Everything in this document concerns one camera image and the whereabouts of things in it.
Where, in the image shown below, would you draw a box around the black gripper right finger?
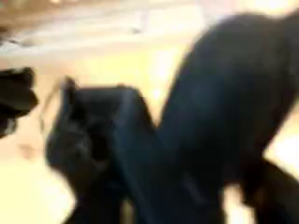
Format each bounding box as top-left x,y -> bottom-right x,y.
241,157 -> 299,224

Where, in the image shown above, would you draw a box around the black sock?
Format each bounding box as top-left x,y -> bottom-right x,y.
45,8 -> 299,224

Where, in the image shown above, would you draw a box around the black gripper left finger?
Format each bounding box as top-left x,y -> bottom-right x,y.
62,185 -> 133,224

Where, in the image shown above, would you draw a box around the black perforated panel with heart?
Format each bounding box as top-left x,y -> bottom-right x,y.
0,66 -> 40,139

